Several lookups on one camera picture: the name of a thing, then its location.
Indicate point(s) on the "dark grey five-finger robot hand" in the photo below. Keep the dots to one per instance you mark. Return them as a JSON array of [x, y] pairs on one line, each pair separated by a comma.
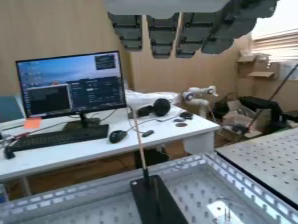
[[194, 23]]

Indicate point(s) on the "thin metal paper clip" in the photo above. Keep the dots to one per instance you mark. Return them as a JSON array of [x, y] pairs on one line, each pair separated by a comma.
[[226, 213]]

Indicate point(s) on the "cardboard box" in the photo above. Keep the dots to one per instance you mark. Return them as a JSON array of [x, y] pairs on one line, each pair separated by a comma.
[[260, 68]]

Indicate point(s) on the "small white jointed device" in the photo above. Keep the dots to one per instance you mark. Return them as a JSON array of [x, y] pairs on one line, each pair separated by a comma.
[[198, 98]]

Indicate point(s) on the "black headphones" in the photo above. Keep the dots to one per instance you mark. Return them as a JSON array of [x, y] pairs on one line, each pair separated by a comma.
[[160, 106]]

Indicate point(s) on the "computer monitor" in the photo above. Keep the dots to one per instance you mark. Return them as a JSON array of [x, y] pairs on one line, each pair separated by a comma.
[[71, 83]]

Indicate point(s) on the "thin stick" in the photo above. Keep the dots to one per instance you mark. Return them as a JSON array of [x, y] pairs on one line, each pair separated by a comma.
[[140, 143]]

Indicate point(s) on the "black computer mouse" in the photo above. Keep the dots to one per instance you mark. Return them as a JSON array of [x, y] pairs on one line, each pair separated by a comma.
[[117, 136]]

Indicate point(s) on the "white desk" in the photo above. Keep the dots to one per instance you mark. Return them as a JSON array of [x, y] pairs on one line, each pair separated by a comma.
[[88, 151]]

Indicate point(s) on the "black keyboard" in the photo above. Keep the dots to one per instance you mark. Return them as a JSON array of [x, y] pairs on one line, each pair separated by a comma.
[[57, 136]]

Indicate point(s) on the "orange sticky note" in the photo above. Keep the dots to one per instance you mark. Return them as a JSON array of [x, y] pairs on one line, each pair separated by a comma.
[[32, 123]]

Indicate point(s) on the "black plate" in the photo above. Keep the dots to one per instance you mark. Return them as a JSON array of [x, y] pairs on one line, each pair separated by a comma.
[[154, 203]]

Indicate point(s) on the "clear box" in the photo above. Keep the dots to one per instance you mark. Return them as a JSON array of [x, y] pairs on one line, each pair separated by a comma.
[[88, 206]]

